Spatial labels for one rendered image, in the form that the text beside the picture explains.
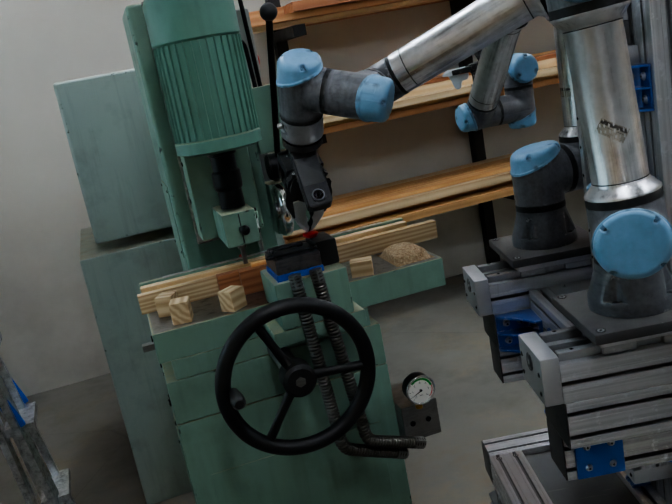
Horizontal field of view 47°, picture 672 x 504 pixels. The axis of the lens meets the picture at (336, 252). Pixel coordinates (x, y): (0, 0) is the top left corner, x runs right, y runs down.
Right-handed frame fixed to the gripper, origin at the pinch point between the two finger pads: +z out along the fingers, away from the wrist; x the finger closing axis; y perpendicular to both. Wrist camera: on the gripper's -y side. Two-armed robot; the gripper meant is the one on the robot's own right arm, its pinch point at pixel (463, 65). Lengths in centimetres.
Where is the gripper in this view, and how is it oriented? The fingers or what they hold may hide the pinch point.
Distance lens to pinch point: 241.5
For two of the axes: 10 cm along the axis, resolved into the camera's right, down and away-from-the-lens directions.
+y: 3.1, 9.1, 2.7
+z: -2.9, -1.8, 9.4
